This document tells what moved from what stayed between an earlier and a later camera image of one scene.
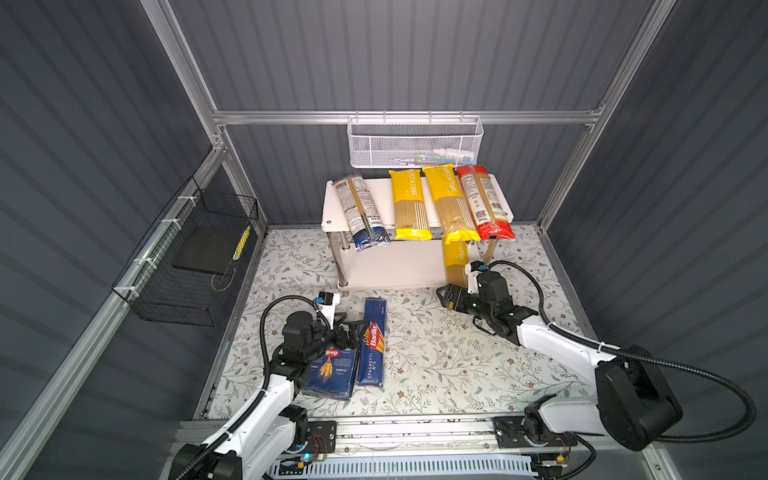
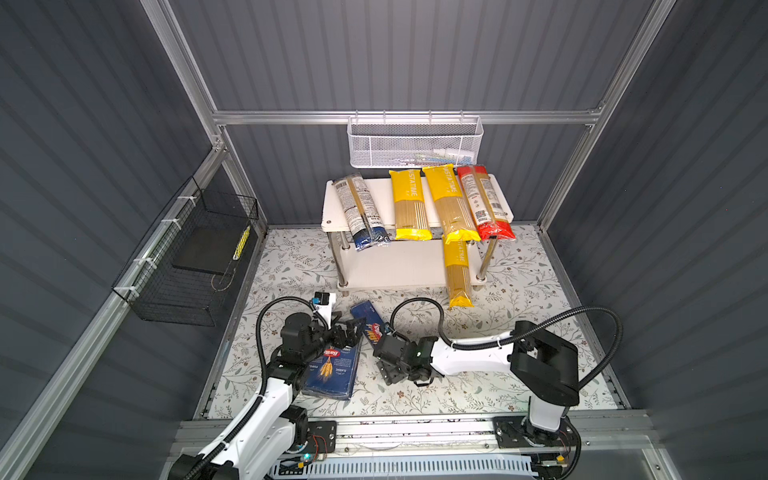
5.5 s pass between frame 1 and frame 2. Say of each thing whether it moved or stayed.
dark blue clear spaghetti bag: stayed
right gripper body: moved
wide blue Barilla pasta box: stayed
